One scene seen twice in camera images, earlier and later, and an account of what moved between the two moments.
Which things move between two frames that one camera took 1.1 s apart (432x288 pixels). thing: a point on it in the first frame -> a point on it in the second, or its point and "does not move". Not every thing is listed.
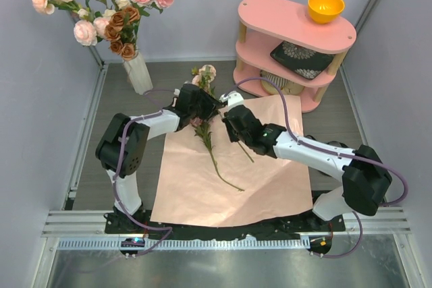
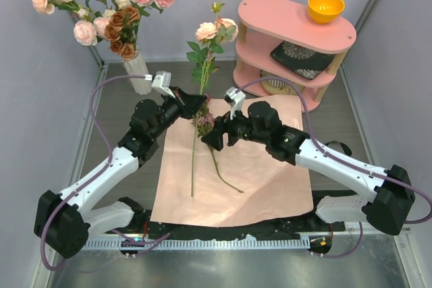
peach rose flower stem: x=203 y=77 -> x=212 y=38
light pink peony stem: x=87 y=33 does not move
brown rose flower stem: x=121 y=32 does not move
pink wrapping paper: x=206 y=179 does not move
